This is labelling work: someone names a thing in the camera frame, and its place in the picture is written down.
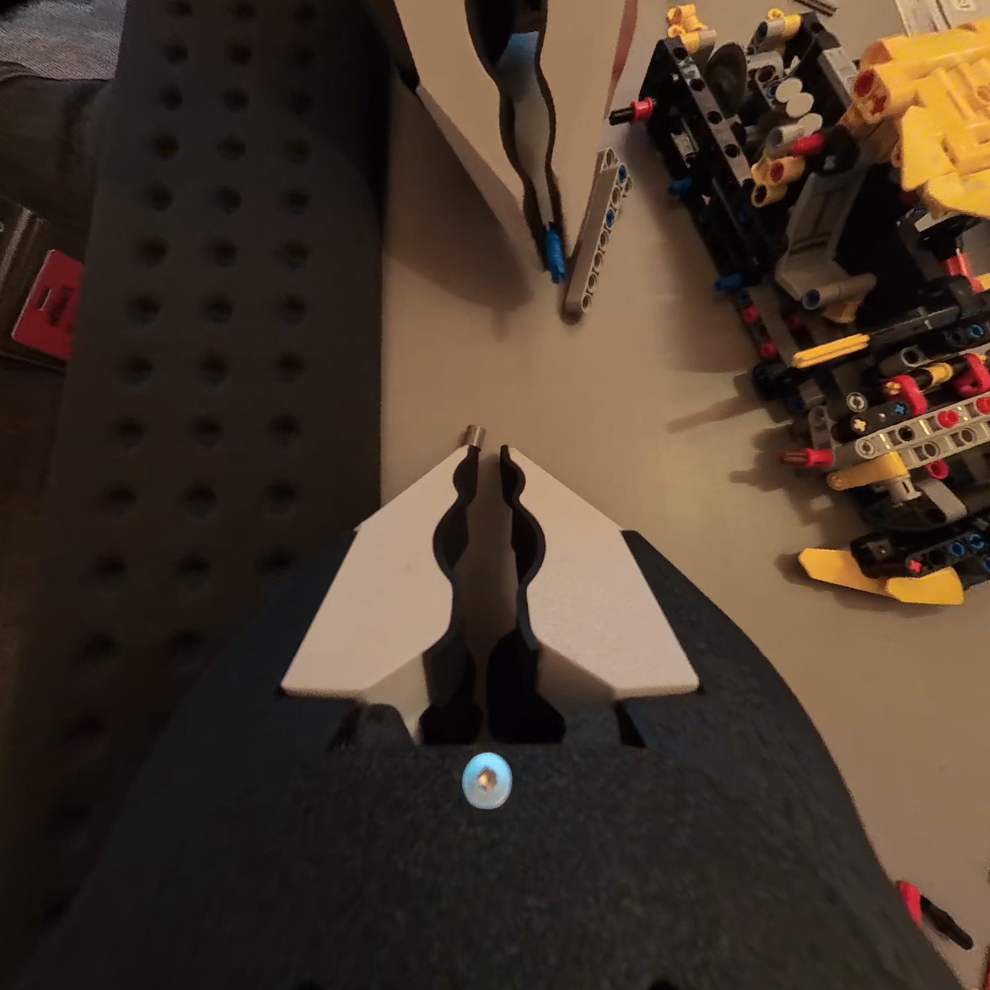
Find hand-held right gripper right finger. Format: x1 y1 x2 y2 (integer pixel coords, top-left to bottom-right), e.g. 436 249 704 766
499 444 699 725

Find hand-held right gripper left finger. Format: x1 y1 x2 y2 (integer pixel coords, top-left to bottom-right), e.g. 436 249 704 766
280 447 481 730

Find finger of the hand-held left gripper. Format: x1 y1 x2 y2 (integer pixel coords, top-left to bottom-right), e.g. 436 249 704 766
393 0 552 252
540 0 640 258

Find grey angled toy beam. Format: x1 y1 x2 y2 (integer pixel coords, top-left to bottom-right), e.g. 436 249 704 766
562 147 634 318

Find small black yellow toy subassembly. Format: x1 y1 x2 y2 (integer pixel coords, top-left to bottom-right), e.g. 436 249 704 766
797 510 990 608

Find partly built yellow toy car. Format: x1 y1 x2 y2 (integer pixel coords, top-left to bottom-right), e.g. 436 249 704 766
609 0 990 536

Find grey desk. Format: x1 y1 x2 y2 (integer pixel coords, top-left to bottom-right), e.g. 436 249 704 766
377 0 990 990

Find scatter of small colourful toy pieces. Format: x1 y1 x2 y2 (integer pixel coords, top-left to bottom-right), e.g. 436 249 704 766
896 878 977 954

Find person's grey trousers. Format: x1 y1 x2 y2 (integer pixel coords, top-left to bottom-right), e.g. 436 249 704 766
0 0 128 82

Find red badge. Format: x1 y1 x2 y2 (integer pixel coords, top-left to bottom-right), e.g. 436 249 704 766
11 249 85 363

